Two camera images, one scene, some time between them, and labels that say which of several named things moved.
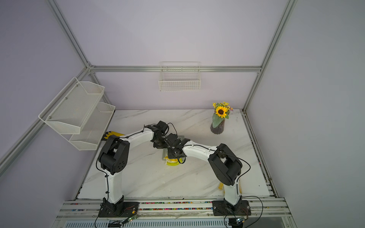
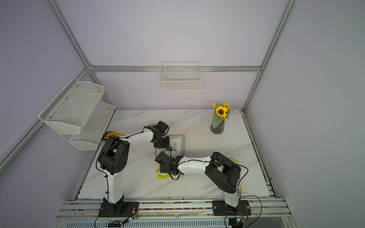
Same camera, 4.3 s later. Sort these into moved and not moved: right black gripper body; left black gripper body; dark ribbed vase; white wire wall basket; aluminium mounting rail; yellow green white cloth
Moved: right black gripper body; yellow green white cloth
Not moved: aluminium mounting rail; left black gripper body; dark ribbed vase; white wire wall basket
